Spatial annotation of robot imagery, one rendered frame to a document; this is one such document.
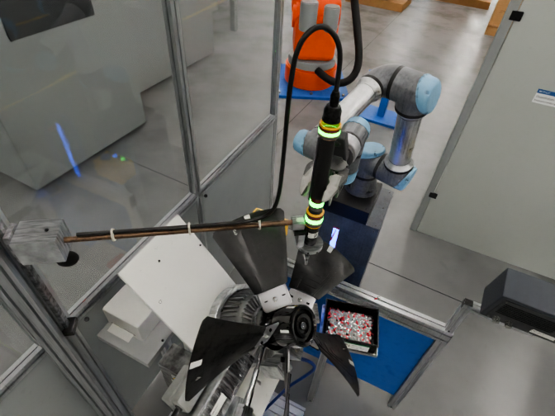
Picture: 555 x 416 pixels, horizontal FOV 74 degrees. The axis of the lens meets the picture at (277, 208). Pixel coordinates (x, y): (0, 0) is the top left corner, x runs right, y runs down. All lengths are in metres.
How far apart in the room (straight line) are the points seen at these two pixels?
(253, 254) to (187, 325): 0.30
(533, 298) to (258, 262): 0.87
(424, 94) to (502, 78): 1.31
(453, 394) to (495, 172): 1.42
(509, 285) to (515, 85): 1.46
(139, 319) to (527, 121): 2.34
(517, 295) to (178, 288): 1.05
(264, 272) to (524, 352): 2.17
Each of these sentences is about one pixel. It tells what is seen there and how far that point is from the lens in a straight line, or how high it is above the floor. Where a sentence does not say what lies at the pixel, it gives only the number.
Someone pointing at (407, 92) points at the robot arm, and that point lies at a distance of 1.32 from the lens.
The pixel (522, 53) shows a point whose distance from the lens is 2.55.
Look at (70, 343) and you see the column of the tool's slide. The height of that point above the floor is 1.11.
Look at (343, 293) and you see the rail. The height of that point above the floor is 0.83.
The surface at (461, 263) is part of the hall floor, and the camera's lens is 3.20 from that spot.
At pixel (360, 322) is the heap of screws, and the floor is 0.85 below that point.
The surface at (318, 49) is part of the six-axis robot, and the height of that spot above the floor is 0.53.
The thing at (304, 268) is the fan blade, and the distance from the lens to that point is 1.27.
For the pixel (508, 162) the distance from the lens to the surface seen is 2.84.
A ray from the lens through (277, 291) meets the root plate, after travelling 1.12.
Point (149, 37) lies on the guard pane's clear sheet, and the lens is 1.37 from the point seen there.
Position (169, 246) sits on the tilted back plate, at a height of 1.32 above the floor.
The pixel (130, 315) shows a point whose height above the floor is 0.97.
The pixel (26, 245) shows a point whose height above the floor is 1.58.
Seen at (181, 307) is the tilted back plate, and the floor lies 1.20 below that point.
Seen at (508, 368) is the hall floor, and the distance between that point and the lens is 2.84.
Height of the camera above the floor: 2.20
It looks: 44 degrees down
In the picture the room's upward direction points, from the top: 4 degrees clockwise
